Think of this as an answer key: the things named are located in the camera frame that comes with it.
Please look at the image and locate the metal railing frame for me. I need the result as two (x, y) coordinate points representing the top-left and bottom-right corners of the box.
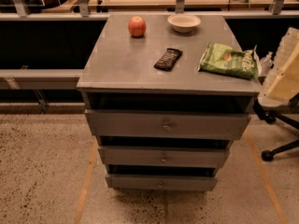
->
(0, 10), (299, 112)

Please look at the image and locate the green chip bag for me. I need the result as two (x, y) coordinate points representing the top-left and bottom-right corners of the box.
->
(198, 43), (262, 79)

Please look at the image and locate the grey bottom drawer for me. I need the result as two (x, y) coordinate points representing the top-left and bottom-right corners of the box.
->
(105, 174), (218, 191)

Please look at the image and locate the grey middle drawer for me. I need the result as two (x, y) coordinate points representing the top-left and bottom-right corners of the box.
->
(99, 146), (229, 168)

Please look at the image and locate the black rxbar chocolate bar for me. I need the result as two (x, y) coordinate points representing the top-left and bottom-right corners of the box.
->
(154, 48), (182, 71)

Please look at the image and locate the red apple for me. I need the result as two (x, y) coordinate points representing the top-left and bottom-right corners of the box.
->
(128, 16), (146, 37)

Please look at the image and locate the grey drawer cabinet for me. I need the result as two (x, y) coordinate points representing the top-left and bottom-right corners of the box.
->
(77, 15), (261, 191)

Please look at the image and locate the grey top drawer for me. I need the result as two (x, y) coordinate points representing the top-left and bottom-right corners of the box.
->
(85, 109), (249, 140)

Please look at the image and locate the white paper bowl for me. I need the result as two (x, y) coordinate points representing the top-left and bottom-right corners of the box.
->
(167, 13), (201, 33)

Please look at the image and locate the office chair with plastic cover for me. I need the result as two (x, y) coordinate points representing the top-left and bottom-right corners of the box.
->
(252, 26), (299, 162)

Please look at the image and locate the grey drawer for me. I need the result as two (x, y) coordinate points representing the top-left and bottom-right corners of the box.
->
(99, 146), (229, 168)
(105, 174), (218, 191)
(85, 109), (249, 140)

